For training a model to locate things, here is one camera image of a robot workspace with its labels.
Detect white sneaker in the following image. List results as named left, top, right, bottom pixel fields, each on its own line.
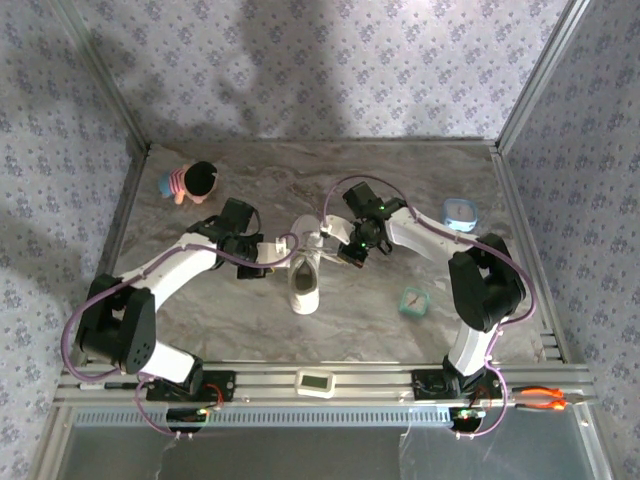
left=288, top=214, right=324, bottom=316

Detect plush doll with black hair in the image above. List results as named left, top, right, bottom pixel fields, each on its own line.
left=158, top=160, right=220, bottom=205

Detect teal square alarm clock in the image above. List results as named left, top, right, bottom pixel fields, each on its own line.
left=398, top=286, right=431, bottom=318

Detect light blue rounded container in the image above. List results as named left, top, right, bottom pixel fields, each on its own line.
left=440, top=197, right=480, bottom=234

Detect white digital timer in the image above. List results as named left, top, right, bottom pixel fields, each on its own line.
left=293, top=369, right=335, bottom=399

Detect black and white marker pen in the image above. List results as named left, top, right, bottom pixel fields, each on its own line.
left=77, top=382, right=145, bottom=392

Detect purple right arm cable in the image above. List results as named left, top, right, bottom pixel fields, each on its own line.
left=322, top=173, right=539, bottom=440

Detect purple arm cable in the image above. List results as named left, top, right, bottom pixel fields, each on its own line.
left=59, top=232, right=302, bottom=440
left=322, top=173, right=539, bottom=440

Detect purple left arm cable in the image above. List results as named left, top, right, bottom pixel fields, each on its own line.
left=59, top=232, right=302, bottom=440

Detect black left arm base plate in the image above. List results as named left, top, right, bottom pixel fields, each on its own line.
left=144, top=369, right=237, bottom=404

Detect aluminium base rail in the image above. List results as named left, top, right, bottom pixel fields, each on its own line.
left=53, top=360, right=597, bottom=407

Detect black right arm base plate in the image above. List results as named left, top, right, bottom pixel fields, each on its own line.
left=412, top=368, right=504, bottom=401

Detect grey slotted cable duct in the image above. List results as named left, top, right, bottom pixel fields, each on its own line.
left=74, top=407, right=451, bottom=429

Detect aluminium frame post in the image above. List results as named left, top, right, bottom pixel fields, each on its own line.
left=494, top=0, right=594, bottom=154
left=49, top=0, right=152, bottom=157

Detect orange-handled pliers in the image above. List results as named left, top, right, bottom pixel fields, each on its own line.
left=510, top=385, right=596, bottom=413

